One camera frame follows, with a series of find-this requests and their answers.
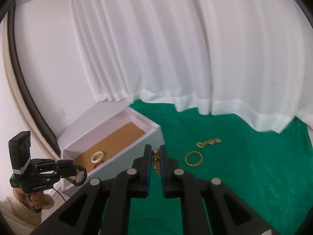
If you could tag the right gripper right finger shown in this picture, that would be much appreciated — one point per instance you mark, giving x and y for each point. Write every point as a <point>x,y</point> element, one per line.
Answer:
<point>208,206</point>

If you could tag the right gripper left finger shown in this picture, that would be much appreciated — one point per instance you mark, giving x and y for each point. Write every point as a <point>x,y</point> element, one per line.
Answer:
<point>102,207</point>

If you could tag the cream bangle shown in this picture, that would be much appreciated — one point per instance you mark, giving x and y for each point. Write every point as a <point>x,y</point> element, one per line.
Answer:
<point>98,157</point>

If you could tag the cream sweater forearm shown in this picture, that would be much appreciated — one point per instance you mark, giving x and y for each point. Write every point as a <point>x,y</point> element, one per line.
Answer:
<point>18,217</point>

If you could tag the left hand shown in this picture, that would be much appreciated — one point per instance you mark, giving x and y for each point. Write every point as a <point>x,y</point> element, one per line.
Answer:
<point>38,200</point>

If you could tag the green cloth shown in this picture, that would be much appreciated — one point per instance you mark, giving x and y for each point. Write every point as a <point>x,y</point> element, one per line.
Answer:
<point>271,172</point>

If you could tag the white cardboard box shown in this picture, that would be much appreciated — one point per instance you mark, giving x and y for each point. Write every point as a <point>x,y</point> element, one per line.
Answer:
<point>122,137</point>

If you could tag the white curtain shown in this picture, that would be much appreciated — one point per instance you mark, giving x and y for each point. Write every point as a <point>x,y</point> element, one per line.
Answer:
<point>252,58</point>

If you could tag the black camera box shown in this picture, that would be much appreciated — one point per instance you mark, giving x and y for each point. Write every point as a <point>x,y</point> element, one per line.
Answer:
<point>19,149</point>

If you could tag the white wall socket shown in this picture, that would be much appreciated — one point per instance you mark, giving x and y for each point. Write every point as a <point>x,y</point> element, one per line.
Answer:
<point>60,113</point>

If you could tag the gold ring bangle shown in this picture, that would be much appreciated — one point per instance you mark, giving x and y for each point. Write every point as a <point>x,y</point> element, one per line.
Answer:
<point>193,159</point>

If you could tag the dark door frame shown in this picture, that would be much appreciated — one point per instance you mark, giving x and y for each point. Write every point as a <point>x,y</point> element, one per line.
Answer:
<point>27,109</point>

